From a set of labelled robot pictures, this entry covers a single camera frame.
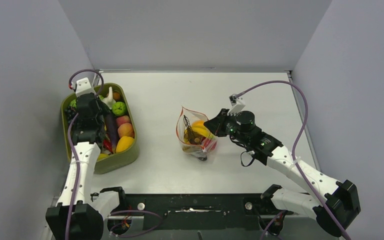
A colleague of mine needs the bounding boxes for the yellow toy lemon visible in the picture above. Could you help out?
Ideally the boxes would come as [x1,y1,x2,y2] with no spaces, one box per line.
[115,136,135,153]

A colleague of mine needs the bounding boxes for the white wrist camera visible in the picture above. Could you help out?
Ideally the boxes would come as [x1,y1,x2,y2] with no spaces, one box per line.
[75,77,96,97]
[227,94,245,116]

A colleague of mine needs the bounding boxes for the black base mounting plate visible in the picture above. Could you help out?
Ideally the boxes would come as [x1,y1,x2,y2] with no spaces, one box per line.
[106,193,280,235]

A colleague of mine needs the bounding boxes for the clear zip bag orange zipper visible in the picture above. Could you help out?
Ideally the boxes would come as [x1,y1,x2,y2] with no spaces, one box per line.
[175,107,218,162]

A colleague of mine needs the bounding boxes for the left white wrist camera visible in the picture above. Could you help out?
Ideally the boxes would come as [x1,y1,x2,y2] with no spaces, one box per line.
[75,77,96,97]

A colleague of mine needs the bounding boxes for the red toy chili pepper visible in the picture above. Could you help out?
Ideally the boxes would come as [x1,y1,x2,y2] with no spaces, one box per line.
[103,139,113,153]

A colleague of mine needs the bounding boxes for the green toy cabbage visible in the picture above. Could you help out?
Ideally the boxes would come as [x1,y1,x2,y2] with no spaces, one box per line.
[69,99,77,109]

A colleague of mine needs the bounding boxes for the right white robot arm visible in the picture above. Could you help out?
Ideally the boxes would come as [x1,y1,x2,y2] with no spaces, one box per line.
[204,108,361,238]

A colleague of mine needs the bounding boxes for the white toy garlic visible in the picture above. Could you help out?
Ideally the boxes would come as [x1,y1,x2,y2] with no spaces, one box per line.
[102,86,116,110]

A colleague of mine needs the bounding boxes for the yellow toy banana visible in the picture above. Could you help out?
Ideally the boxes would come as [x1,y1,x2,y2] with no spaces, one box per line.
[192,127,213,145]

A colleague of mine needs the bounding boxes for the red toy apple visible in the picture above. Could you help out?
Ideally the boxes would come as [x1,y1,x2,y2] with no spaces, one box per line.
[202,137,218,152]

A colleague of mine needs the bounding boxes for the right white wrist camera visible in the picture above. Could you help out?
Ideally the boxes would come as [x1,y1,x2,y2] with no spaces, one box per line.
[227,94,245,116]

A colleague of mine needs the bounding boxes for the orange toy bell pepper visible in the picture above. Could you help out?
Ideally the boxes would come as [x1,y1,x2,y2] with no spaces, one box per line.
[191,120,205,127]

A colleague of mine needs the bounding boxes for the olive green food bin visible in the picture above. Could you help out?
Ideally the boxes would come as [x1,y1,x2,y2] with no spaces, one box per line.
[60,83,140,175]

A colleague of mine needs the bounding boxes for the small orange toy fruit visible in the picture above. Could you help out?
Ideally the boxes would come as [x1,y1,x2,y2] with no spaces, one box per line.
[112,91,122,102]

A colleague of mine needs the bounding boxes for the black toy grapes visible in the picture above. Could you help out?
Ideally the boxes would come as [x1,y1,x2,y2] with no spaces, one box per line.
[64,106,77,124]

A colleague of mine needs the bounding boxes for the dark purple toy eggplant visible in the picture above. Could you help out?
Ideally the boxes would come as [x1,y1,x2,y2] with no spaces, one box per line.
[104,113,120,153]

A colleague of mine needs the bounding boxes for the peach toy fruit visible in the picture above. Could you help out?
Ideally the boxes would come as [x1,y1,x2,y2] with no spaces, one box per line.
[117,122,135,138]

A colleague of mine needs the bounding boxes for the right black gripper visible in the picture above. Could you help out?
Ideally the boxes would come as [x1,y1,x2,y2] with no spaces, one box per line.
[204,108,249,145]

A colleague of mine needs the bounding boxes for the pink toy peach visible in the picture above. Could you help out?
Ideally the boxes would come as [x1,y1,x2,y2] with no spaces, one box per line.
[116,115,132,128]

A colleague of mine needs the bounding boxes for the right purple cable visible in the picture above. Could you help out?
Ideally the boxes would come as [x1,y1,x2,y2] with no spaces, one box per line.
[230,80,353,240]

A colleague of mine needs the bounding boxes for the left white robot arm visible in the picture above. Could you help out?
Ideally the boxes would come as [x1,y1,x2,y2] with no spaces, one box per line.
[45,93,124,240]

